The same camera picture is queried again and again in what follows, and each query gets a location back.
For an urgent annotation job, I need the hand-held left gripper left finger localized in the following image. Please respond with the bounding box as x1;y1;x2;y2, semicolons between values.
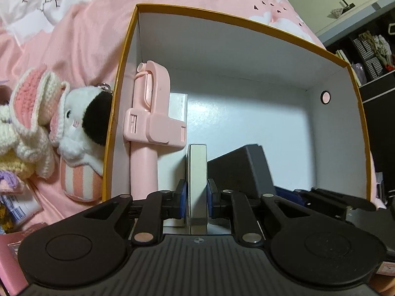
82;179;188;247

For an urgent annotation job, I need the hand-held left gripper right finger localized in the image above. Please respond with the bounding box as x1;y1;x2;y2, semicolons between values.
208;178;309;247

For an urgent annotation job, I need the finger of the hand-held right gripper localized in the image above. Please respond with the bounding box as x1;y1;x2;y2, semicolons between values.
274;186;348;219
310;187;377;212

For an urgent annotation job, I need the slim grey white box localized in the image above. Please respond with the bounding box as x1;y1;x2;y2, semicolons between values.
184;143;208;235

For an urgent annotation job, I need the black square box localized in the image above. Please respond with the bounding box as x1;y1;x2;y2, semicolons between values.
207;143;275;199

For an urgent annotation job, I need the orange cardboard box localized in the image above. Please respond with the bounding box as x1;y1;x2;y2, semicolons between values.
102;4;375;204

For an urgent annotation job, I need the pink selfie stick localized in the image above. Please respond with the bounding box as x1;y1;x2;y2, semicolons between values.
123;61;187;199

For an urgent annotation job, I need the white plush with black ear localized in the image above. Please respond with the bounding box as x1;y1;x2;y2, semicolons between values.
49;83;113;202

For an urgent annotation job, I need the crochet bunny toy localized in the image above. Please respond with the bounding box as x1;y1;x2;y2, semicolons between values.
0;69;70;181

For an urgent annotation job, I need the dark shelf unit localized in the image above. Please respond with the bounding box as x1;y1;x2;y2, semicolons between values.
325;21;395;210

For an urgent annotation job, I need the purple crochet piece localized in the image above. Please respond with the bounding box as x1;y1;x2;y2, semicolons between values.
0;169;28;195

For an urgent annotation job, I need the pink box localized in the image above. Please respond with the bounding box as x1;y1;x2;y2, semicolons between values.
0;231;31;295

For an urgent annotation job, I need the cream door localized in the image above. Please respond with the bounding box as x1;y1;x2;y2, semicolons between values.
287;0;395;37

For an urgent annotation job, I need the pink printed blanket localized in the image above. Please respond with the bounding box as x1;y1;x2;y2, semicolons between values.
0;0;385;238

